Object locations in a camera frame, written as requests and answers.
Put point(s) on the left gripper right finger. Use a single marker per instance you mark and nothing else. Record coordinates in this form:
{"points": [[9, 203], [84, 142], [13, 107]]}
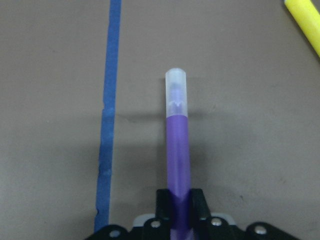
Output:
{"points": [[199, 209]]}

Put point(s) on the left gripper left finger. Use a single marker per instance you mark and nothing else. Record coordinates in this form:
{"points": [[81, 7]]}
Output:
{"points": [[164, 205]]}

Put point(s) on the purple pen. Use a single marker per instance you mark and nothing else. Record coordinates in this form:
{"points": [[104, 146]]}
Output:
{"points": [[178, 153]]}

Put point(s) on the yellow pen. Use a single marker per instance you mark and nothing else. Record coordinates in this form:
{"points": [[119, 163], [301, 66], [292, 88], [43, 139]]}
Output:
{"points": [[307, 17]]}

